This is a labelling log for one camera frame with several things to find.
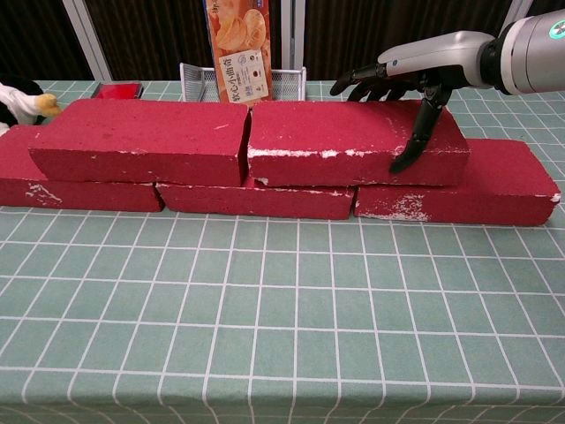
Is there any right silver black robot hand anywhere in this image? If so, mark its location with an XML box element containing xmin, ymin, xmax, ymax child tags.
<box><xmin>329</xmin><ymin>30</ymin><xmax>491</xmax><ymax>174</ymax></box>

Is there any red foam brick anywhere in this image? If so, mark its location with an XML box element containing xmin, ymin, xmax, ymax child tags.
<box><xmin>246</xmin><ymin>99</ymin><xmax>471</xmax><ymax>187</ymax></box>
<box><xmin>0</xmin><ymin>125</ymin><xmax>165</xmax><ymax>213</ymax></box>
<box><xmin>28</xmin><ymin>97</ymin><xmax>252</xmax><ymax>186</ymax></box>
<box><xmin>352</xmin><ymin>138</ymin><xmax>561</xmax><ymax>229</ymax></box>
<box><xmin>154</xmin><ymin>176</ymin><xmax>357</xmax><ymax>221</ymax></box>

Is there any dark fabric partition panel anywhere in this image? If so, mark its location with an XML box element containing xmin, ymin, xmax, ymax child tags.
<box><xmin>0</xmin><ymin>0</ymin><xmax>96</xmax><ymax>81</ymax></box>
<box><xmin>282</xmin><ymin>0</ymin><xmax>531</xmax><ymax>81</ymax></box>
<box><xmin>61</xmin><ymin>0</ymin><xmax>292</xmax><ymax>81</ymax></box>

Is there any orange blue cookie box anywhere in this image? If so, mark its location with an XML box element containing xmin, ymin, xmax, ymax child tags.
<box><xmin>205</xmin><ymin>0</ymin><xmax>271</xmax><ymax>106</ymax></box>

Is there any green checked tablecloth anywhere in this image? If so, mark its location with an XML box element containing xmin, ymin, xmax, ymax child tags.
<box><xmin>0</xmin><ymin>79</ymin><xmax>565</xmax><ymax>424</ymax></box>

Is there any flat red case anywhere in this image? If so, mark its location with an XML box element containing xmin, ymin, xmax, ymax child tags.
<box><xmin>91</xmin><ymin>81</ymin><xmax>145</xmax><ymax>102</ymax></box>

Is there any black white plush toy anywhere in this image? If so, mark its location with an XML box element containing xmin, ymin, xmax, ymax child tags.
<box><xmin>0</xmin><ymin>78</ymin><xmax>62</xmax><ymax>136</ymax></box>

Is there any white wire mesh basket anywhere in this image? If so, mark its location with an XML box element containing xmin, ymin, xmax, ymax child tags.
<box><xmin>178</xmin><ymin>61</ymin><xmax>306</xmax><ymax>103</ymax></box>

